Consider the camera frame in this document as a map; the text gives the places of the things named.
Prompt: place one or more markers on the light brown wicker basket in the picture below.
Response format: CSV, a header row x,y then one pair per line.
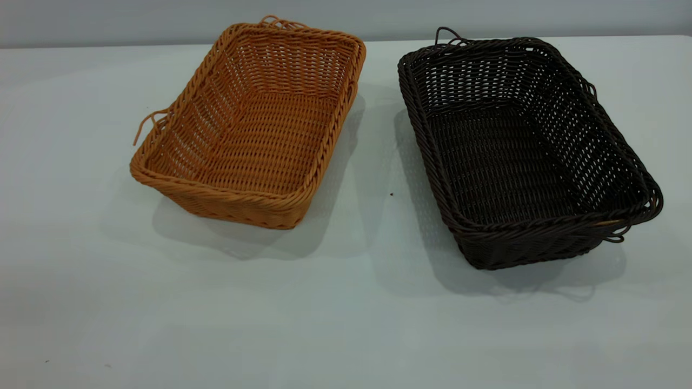
x,y
259,140

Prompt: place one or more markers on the dark brown wicker basket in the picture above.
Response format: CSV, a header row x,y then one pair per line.
x,y
503,162

